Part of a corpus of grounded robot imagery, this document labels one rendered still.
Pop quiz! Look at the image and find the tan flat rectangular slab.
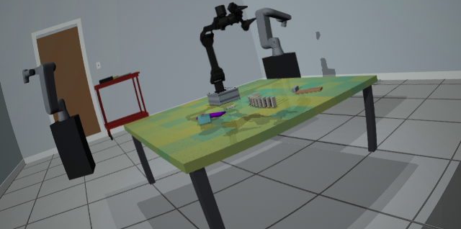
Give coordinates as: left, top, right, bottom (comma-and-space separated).
295, 86, 323, 94

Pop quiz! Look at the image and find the teal flat block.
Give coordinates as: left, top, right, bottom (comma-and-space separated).
198, 113, 211, 125

